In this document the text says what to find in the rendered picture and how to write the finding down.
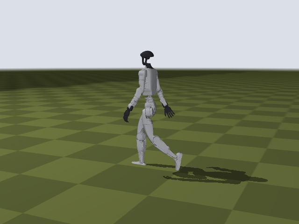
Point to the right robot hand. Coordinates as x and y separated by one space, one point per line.
167 110

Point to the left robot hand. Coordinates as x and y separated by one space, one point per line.
126 113

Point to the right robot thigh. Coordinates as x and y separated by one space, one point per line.
140 134

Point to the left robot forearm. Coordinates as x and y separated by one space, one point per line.
136 97

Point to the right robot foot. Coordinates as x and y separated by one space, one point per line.
137 162

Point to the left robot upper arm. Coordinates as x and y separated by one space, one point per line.
142 75

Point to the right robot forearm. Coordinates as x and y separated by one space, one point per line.
161 97

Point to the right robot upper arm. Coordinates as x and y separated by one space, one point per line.
158 84

